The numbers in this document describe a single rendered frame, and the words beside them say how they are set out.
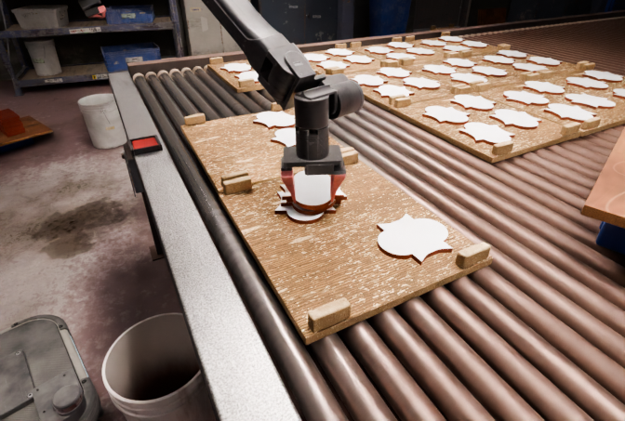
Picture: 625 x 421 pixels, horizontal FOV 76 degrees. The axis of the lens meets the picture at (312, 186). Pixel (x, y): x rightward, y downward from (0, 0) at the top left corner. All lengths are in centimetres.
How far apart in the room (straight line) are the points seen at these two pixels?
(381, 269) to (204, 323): 28
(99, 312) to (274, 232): 143
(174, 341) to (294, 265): 90
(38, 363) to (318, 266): 117
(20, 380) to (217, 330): 105
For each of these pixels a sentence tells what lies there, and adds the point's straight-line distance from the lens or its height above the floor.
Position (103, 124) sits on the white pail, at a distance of 353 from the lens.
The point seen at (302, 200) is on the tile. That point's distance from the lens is 74.
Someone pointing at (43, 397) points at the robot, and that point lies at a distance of 149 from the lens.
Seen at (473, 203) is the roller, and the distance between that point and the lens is 91.
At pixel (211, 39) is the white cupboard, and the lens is 546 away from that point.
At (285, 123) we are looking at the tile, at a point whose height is 95.
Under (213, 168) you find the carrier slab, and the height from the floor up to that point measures 94.
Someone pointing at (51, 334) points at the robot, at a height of 24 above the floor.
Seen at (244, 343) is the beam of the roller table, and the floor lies 91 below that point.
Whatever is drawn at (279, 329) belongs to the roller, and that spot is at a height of 92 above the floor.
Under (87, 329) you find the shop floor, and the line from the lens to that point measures 202.
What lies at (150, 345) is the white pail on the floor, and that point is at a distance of 150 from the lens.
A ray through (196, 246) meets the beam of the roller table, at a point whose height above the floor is 92.
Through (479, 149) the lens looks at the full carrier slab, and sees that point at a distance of 111.
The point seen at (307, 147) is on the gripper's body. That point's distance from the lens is 67.
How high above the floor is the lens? 138
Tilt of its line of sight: 31 degrees down
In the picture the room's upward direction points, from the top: straight up
